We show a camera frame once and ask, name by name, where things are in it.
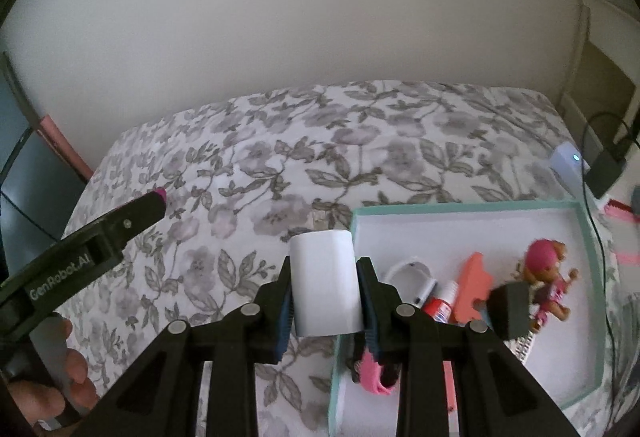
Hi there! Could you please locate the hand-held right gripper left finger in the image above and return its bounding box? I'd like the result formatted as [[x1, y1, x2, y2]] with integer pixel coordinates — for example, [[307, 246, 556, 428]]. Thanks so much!
[[97, 256, 296, 437]]

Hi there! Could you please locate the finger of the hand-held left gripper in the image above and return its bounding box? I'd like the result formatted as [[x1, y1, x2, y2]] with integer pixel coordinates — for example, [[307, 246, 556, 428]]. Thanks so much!
[[97, 190, 168, 251]]

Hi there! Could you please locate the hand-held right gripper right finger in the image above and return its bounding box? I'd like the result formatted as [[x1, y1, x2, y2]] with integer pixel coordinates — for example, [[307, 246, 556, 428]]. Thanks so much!
[[355, 257, 583, 437]]

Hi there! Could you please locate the white charger block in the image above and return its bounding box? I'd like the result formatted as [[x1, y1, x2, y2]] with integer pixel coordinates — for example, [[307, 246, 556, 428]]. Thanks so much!
[[289, 229, 363, 337]]

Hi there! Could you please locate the pink smartwatch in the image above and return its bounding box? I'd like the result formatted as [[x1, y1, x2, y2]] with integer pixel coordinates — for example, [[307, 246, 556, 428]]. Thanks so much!
[[350, 344, 398, 398]]

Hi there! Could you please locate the white smartwatch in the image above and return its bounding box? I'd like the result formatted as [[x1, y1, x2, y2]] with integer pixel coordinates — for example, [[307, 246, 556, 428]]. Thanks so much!
[[384, 258, 437, 308]]

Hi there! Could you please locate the red glue stick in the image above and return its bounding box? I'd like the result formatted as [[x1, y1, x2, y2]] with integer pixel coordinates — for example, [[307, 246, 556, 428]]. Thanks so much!
[[422, 280, 460, 325]]

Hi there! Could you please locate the coral plastic folding tool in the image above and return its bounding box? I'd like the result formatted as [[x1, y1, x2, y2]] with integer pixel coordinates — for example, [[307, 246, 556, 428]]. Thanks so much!
[[447, 252, 503, 325]]

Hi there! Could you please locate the teal cardboard box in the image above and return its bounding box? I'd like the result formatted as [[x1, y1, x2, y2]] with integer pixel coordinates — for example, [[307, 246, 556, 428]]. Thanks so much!
[[327, 200, 607, 437]]

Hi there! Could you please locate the black rectangular box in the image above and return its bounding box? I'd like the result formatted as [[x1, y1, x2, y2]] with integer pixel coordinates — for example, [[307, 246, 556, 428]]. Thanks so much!
[[487, 281, 533, 339]]

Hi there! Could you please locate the black and white patterned box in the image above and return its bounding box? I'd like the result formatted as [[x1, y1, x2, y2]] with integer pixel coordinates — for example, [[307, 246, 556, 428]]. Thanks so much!
[[507, 332, 538, 363]]

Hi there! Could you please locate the pink-haired doll figure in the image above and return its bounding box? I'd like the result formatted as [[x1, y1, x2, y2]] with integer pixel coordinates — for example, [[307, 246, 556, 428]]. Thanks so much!
[[510, 239, 581, 333]]

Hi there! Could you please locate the person's left hand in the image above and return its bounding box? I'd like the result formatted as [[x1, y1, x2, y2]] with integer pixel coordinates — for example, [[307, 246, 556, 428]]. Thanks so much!
[[0, 317, 100, 437]]

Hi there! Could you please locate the dark cabinet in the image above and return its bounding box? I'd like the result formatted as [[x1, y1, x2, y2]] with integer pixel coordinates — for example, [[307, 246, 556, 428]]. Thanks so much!
[[0, 52, 88, 268]]

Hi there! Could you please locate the grey floral bedspread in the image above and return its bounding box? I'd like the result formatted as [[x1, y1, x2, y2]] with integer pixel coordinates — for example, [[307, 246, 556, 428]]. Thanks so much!
[[57, 81, 640, 437]]

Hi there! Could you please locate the white device with light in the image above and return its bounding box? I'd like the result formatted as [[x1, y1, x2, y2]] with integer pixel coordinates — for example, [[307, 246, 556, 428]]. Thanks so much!
[[549, 142, 591, 183]]

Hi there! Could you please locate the black power adapter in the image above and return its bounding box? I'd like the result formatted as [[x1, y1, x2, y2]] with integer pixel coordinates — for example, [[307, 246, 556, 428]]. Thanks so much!
[[586, 150, 628, 198]]

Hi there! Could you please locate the beige wooden furniture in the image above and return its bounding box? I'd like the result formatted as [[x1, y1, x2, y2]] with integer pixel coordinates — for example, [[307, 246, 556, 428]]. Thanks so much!
[[560, 0, 640, 153]]

